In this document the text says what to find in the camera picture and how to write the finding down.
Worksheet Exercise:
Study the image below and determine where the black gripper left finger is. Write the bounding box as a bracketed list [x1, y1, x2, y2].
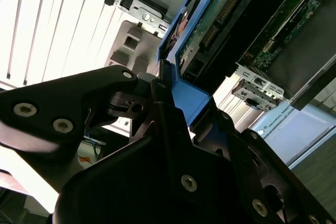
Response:
[0, 60, 200, 196]

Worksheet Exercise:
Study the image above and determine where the hard disk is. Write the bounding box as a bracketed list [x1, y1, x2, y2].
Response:
[157, 0, 302, 130]

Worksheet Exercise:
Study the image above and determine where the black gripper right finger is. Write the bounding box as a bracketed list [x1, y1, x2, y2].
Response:
[191, 108, 336, 224]

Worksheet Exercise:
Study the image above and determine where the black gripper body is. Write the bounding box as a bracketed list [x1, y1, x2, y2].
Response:
[52, 129, 286, 224]

